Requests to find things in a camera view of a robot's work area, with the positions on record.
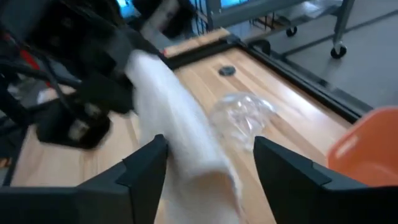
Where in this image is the orange plastic bin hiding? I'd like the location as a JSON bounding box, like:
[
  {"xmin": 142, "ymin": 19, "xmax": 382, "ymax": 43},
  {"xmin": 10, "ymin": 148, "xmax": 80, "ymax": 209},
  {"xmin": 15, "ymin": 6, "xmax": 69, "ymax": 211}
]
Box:
[{"xmin": 326, "ymin": 106, "xmax": 398, "ymax": 188}]

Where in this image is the clear plastic zip bag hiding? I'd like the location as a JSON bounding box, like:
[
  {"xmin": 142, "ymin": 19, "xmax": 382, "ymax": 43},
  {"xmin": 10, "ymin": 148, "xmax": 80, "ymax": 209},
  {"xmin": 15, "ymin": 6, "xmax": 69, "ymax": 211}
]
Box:
[{"xmin": 209, "ymin": 91, "xmax": 278, "ymax": 154}]

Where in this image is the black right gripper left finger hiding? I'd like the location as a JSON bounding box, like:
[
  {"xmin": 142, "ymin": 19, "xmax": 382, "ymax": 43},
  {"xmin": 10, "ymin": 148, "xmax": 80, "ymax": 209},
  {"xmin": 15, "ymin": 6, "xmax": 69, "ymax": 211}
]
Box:
[{"xmin": 0, "ymin": 134, "xmax": 169, "ymax": 224}]

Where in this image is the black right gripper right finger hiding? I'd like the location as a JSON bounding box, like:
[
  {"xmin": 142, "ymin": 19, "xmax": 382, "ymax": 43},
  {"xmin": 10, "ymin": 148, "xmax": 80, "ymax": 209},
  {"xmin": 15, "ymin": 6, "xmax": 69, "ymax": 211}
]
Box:
[{"xmin": 253, "ymin": 136, "xmax": 398, "ymax": 224}]

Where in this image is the black table frame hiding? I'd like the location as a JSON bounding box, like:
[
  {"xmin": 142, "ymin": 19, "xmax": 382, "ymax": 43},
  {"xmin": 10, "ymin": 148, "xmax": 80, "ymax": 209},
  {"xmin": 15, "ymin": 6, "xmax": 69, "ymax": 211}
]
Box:
[{"xmin": 161, "ymin": 33, "xmax": 374, "ymax": 124}]

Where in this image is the black round disc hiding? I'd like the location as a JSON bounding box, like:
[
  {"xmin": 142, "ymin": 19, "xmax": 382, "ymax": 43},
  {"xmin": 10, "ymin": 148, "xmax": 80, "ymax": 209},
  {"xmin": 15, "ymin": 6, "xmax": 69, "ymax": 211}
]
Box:
[{"xmin": 218, "ymin": 65, "xmax": 237, "ymax": 77}]

